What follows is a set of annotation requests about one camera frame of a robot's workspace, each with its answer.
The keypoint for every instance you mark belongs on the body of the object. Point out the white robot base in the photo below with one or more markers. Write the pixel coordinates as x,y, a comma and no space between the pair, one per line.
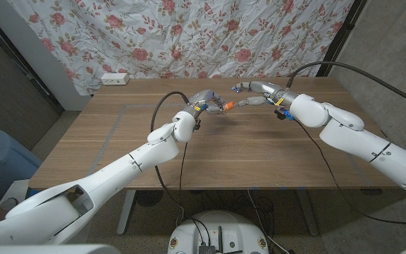
231,233

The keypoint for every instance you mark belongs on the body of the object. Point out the white and blue floor box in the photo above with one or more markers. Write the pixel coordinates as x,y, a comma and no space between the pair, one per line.
16,190

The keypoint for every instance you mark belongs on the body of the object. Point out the blue plastic bin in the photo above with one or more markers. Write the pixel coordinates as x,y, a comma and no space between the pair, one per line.
2,158

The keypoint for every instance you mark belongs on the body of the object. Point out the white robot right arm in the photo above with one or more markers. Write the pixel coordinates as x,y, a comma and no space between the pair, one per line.
358,141

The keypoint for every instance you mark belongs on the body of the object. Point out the black round floor object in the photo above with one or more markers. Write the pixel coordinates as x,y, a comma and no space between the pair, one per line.
148,198

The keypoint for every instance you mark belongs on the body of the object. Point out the floral backdrop cloth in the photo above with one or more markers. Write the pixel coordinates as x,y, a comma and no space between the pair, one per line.
189,35

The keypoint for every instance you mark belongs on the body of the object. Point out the white power strip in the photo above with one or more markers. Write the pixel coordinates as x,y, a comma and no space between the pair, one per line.
114,78

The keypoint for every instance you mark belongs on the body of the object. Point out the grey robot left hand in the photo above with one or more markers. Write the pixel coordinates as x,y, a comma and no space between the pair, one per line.
204,97

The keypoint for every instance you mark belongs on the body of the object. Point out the grey table leg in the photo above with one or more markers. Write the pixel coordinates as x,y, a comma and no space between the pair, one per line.
307,215

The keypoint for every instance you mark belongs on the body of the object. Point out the white robot torso edge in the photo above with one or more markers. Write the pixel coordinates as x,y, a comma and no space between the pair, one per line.
48,249

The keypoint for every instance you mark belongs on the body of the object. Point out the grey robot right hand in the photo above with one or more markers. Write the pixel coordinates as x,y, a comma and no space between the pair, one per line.
268,90

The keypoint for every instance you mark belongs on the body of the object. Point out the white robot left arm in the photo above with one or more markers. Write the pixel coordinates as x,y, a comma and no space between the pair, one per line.
101,183

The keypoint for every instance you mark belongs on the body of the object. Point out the black backdrop pole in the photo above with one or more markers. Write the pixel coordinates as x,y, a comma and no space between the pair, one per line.
340,31

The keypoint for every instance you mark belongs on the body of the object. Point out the white table leg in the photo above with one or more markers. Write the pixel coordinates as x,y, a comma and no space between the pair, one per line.
125,211

